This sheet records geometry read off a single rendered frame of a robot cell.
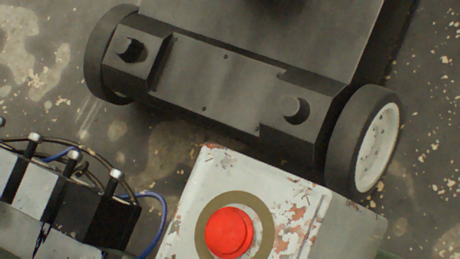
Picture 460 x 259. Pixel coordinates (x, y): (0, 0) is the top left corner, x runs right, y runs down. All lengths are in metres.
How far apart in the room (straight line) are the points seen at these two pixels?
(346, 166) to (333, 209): 0.78
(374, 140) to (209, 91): 0.30
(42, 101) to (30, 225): 1.00
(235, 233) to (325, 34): 0.91
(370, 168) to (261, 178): 0.92
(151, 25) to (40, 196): 0.73
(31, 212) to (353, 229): 0.40
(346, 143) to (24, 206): 0.62
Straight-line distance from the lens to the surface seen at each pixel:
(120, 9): 1.76
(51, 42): 2.05
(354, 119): 1.47
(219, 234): 0.69
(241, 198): 0.70
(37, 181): 1.01
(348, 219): 0.74
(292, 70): 1.54
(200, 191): 0.72
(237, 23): 1.63
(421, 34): 1.70
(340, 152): 1.47
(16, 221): 1.05
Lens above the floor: 1.57
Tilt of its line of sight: 62 degrees down
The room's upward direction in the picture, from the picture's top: 63 degrees counter-clockwise
